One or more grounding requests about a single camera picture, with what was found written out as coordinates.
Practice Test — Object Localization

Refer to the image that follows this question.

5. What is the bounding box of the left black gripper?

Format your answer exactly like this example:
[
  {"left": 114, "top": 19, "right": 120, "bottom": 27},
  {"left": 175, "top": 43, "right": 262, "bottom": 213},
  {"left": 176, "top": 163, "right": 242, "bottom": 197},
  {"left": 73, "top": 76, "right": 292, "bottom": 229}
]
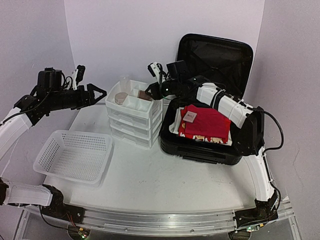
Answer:
[{"left": 46, "top": 82, "right": 106, "bottom": 111}]

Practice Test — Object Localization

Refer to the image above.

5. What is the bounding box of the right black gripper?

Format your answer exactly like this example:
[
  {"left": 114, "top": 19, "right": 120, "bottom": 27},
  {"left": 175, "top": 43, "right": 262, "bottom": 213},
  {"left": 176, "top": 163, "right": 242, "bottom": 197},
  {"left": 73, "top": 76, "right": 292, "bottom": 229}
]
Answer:
[{"left": 145, "top": 77, "right": 180, "bottom": 100}]

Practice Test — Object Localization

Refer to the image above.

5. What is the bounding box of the square bronze compact case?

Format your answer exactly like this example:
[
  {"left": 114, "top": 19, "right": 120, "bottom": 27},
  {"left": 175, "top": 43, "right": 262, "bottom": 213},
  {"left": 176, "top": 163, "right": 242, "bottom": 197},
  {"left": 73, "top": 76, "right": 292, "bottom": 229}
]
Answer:
[{"left": 137, "top": 90, "right": 153, "bottom": 101}]

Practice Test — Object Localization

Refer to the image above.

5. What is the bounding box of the octagonal beige powder jar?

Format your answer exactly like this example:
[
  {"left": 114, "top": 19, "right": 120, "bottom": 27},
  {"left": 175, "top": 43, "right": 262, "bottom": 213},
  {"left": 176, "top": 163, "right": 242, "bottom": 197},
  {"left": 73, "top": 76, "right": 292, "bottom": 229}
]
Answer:
[{"left": 114, "top": 92, "right": 129, "bottom": 105}]

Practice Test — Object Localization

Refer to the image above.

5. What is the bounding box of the translucent pink cylindrical container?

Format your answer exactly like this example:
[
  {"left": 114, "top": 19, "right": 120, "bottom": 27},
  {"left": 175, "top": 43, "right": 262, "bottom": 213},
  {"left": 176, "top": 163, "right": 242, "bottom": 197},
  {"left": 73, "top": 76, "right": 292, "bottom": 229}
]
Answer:
[{"left": 119, "top": 75, "right": 131, "bottom": 94}]

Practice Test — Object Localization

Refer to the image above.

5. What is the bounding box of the small pink square box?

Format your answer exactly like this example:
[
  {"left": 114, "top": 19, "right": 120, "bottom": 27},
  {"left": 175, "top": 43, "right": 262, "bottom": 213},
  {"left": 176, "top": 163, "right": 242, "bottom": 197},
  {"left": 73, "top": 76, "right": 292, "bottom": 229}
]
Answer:
[{"left": 182, "top": 111, "right": 197, "bottom": 123}]

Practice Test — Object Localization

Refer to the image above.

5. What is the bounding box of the black ribbed hard-shell suitcase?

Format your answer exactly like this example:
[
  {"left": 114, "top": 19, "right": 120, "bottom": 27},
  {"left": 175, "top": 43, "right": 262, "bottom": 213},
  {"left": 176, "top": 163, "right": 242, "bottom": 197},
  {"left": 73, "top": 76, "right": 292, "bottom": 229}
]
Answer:
[{"left": 159, "top": 33, "right": 258, "bottom": 166}]

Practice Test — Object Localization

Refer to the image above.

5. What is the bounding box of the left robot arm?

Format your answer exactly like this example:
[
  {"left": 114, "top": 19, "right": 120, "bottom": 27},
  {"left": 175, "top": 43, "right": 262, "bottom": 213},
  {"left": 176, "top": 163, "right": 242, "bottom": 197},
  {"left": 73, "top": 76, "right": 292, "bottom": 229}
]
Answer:
[{"left": 0, "top": 65, "right": 107, "bottom": 223}]

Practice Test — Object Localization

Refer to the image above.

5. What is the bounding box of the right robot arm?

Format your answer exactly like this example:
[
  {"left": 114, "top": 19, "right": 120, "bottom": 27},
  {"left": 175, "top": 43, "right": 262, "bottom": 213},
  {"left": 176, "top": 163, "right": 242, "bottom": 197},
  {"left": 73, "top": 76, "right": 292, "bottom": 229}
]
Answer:
[{"left": 145, "top": 60, "right": 281, "bottom": 227}]

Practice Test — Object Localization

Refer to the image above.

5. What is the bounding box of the white plastic drawer organizer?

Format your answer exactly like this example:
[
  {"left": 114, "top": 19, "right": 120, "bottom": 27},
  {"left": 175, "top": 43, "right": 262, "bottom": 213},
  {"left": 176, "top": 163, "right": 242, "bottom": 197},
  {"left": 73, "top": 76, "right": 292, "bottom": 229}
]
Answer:
[{"left": 105, "top": 79, "right": 163, "bottom": 149}]

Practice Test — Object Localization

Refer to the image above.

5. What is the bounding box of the white folded garment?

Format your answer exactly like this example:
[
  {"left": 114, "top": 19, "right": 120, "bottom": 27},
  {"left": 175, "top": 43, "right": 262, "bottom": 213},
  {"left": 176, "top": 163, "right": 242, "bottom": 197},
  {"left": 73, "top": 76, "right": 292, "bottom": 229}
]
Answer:
[{"left": 169, "top": 107, "right": 232, "bottom": 146}]

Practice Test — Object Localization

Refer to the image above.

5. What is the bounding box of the red patterned folded garment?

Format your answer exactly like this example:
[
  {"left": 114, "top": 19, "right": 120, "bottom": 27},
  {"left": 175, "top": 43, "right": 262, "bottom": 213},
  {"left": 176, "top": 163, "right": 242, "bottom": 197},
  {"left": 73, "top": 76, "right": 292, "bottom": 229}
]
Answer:
[{"left": 173, "top": 104, "right": 232, "bottom": 146}]

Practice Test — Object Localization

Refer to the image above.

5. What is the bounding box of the magenta folded cloth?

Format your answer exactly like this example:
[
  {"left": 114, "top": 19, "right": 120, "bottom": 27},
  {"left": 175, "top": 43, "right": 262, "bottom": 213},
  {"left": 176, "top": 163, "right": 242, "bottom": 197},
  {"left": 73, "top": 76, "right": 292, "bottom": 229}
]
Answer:
[{"left": 184, "top": 104, "right": 231, "bottom": 142}]

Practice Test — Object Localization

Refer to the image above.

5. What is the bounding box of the white perforated plastic basket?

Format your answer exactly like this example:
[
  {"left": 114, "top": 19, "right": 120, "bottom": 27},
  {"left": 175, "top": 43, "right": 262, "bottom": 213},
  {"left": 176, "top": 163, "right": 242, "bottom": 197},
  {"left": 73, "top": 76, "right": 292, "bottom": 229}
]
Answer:
[{"left": 33, "top": 130, "right": 114, "bottom": 186}]

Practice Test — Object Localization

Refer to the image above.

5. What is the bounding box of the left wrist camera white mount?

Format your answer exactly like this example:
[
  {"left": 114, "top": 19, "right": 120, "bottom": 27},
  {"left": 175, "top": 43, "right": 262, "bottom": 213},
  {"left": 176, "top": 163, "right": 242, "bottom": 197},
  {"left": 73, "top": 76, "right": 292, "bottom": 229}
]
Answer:
[{"left": 70, "top": 65, "right": 86, "bottom": 90}]

